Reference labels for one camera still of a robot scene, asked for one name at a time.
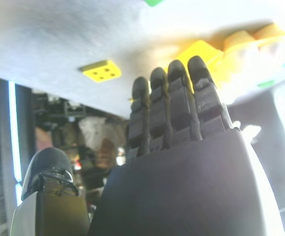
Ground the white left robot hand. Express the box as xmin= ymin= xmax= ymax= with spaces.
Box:
xmin=11 ymin=56 xmax=285 ymax=236

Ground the yellow plastic egg carton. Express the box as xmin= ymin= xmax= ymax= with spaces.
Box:
xmin=174 ymin=22 xmax=285 ymax=89

